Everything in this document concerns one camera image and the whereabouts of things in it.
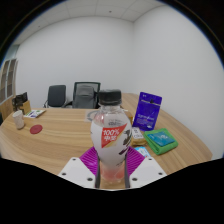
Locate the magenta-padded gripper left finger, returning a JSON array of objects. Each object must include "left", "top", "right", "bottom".
[{"left": 57, "top": 147, "right": 101, "bottom": 189}]

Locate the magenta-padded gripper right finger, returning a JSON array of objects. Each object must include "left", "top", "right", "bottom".
[{"left": 124, "top": 146, "right": 168, "bottom": 189}]

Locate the clear drink bottle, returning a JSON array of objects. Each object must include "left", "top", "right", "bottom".
[{"left": 90, "top": 89, "right": 133, "bottom": 184}]

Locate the green folded cloth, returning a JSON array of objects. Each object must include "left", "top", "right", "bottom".
[{"left": 143, "top": 127, "right": 179, "bottom": 156}]

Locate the blue card packet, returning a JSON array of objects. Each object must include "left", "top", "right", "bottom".
[{"left": 147, "top": 131, "right": 176, "bottom": 148}]

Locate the yellow snack pack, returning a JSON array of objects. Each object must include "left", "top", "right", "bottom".
[{"left": 130, "top": 126, "right": 148, "bottom": 147}]

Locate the clear bag with round disc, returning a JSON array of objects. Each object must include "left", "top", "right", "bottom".
[{"left": 84, "top": 109, "right": 100, "bottom": 124}]

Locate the flat round red coaster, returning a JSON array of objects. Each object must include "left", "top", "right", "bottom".
[{"left": 29, "top": 124, "right": 44, "bottom": 135}]

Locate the purple standing pouch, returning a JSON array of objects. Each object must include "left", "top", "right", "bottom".
[{"left": 132, "top": 91, "right": 163, "bottom": 132}]

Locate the white printed leaflet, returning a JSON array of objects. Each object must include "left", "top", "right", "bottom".
[{"left": 23, "top": 109, "right": 47, "bottom": 119}]

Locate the grey backpack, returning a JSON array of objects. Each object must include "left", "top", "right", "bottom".
[{"left": 72, "top": 84, "right": 96, "bottom": 109}]

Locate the white speckled cup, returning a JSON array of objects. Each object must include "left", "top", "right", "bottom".
[{"left": 12, "top": 110, "right": 26, "bottom": 130}]

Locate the black mesh office chair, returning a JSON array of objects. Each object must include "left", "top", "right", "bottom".
[{"left": 64, "top": 81, "right": 102, "bottom": 109}]

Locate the black box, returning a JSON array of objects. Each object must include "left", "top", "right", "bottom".
[{"left": 11, "top": 92, "right": 29, "bottom": 111}]

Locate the wooden cabinet with glass doors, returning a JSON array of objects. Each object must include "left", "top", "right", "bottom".
[{"left": 0, "top": 58, "right": 18, "bottom": 120}]

